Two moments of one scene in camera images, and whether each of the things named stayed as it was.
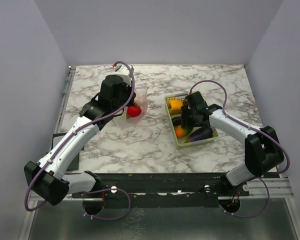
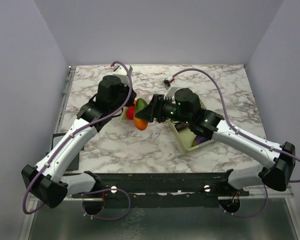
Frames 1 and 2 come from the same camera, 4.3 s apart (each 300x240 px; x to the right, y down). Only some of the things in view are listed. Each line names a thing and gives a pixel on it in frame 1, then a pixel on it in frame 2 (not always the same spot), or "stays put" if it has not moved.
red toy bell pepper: [133, 111] stays put
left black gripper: [128, 89] stays put
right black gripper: [185, 120] -> [154, 109]
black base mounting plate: [166, 190] stays put
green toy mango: [182, 132] -> [140, 124]
